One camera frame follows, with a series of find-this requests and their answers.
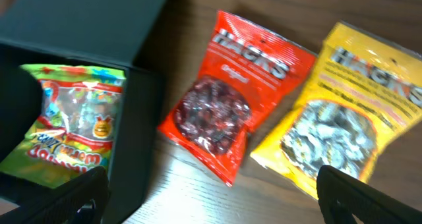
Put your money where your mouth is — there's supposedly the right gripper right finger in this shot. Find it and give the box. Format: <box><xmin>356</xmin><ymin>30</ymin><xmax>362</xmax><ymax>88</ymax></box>
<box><xmin>316</xmin><ymin>165</ymin><xmax>421</xmax><ymax>224</ymax></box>

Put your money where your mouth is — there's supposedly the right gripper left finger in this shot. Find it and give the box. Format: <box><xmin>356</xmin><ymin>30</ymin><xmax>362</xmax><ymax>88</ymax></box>
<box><xmin>1</xmin><ymin>167</ymin><xmax>109</xmax><ymax>224</ymax></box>

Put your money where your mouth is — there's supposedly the green Haribo gummy bag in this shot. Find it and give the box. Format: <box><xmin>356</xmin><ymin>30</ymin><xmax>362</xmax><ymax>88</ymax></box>
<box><xmin>1</xmin><ymin>64</ymin><xmax>126</xmax><ymax>188</ymax></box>

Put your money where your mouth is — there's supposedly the red Hacks candy bag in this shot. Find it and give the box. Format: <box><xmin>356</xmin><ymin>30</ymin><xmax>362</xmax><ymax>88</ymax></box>
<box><xmin>158</xmin><ymin>11</ymin><xmax>316</xmax><ymax>186</ymax></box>

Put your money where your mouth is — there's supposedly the yellow Hacks candy bag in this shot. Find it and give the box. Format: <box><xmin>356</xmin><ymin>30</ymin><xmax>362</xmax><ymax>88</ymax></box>
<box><xmin>251</xmin><ymin>22</ymin><xmax>421</xmax><ymax>197</ymax></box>

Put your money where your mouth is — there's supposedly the dark green open box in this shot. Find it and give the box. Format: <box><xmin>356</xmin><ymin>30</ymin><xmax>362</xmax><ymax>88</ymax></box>
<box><xmin>1</xmin><ymin>0</ymin><xmax>166</xmax><ymax>223</ymax></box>

